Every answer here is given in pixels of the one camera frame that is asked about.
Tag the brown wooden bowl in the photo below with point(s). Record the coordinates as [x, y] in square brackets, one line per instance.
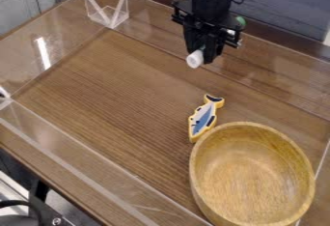
[251, 176]

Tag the clear acrylic front wall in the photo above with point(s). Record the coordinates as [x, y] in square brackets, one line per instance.
[112, 195]

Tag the green white marker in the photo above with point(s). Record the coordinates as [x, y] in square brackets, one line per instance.
[232, 38]

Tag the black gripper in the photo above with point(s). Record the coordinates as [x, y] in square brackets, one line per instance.
[194, 13]

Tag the yellow blue fish toy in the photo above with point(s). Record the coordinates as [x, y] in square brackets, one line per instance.
[202, 120]

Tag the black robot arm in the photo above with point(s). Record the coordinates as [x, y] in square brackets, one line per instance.
[210, 28]

